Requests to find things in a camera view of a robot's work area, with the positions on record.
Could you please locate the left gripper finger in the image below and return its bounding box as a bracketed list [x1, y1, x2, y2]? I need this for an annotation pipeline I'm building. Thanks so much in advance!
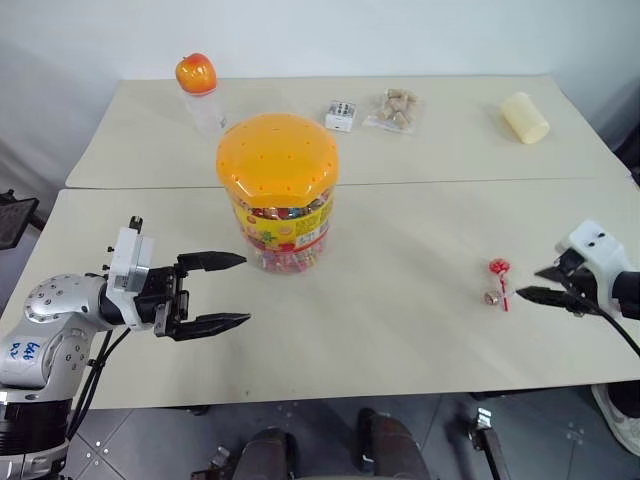
[175, 250, 249, 274]
[171, 312, 252, 343]

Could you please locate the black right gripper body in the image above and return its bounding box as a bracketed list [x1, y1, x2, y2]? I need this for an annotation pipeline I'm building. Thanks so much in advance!
[552, 248, 602, 317]

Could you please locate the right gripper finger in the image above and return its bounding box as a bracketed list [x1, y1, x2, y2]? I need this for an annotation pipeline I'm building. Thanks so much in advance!
[533, 263, 577, 286]
[515, 285, 587, 316]

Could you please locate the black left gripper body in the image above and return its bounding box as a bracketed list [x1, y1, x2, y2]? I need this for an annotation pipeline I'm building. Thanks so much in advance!
[132, 263, 191, 338]

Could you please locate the clear lollipop jar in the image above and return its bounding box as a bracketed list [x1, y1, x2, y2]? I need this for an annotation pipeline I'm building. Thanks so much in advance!
[226, 187, 335, 276]

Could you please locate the orange plastic jar lid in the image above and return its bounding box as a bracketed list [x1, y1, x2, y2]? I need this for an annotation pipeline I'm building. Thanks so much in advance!
[215, 112, 342, 205]

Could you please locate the red wrapped lollipop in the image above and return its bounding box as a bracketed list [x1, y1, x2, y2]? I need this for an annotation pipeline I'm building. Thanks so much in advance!
[488, 257, 514, 313]

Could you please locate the white shoe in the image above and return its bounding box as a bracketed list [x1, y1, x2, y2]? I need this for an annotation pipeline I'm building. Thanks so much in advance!
[591, 382, 640, 457]

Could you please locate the dark rounded shape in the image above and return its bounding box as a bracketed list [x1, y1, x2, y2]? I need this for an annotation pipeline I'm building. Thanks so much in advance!
[355, 407, 432, 480]
[233, 426, 297, 480]

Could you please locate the clear bottle with orange cap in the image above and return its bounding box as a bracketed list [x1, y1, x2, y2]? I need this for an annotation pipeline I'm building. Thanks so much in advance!
[181, 85, 230, 135]

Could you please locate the black table leg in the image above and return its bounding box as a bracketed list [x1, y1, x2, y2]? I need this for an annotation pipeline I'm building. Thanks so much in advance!
[468, 406, 512, 480]

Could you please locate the pale yellow cylinder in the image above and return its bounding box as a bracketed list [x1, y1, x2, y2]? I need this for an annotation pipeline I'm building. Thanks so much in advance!
[499, 90, 552, 146]

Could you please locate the black stand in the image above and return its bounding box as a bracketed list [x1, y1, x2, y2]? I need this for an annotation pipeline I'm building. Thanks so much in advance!
[0, 188, 41, 252]

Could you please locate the orange red toy apple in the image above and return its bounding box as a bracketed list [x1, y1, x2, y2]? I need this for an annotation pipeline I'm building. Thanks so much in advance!
[174, 52, 218, 95]

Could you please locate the white dice box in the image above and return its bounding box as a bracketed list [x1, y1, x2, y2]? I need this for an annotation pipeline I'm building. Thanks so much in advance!
[323, 99, 359, 134]

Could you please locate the bag of brown cubes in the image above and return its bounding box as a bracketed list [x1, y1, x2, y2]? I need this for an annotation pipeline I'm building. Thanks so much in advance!
[362, 88, 421, 136]

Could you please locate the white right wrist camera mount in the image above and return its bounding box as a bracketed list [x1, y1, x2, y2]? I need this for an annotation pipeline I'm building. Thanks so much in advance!
[553, 217, 634, 312]

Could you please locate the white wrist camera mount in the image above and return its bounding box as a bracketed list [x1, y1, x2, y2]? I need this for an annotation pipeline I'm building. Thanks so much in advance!
[553, 217, 634, 312]
[101, 215, 157, 332]

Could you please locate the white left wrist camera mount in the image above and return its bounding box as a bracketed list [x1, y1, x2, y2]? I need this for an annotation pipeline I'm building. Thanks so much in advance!
[101, 215, 157, 332]

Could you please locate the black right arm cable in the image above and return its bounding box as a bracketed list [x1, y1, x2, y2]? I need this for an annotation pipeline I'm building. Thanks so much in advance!
[574, 294, 640, 359]

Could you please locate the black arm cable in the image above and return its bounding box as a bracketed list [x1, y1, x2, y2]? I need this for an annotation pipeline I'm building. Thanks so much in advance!
[63, 327, 132, 444]
[574, 294, 640, 359]

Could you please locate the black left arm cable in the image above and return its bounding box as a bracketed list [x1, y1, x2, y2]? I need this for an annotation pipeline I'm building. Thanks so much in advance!
[63, 327, 132, 444]

